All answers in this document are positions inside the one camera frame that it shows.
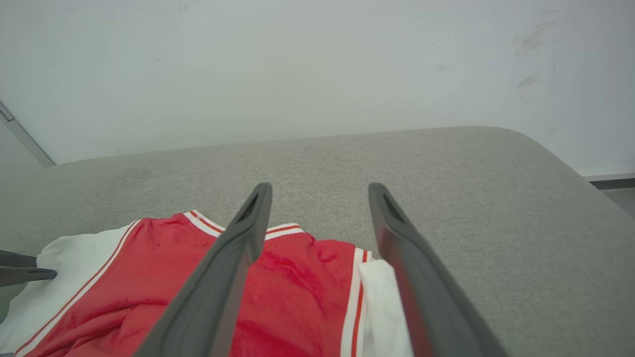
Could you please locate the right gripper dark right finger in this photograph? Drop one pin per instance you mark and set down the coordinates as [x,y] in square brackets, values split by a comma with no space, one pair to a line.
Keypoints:
[426,297]

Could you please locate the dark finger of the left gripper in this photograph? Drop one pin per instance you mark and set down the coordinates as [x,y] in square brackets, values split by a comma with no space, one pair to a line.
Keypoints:
[15,259]
[30,275]

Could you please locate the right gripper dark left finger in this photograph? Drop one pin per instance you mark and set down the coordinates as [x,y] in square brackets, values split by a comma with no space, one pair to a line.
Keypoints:
[218,287]

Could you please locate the red and white sports jersey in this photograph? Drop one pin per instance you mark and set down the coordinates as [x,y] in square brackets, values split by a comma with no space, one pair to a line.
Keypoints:
[297,297]

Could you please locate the dark grey baseboard strip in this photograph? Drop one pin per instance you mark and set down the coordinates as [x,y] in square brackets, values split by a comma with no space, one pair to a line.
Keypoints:
[612,182]

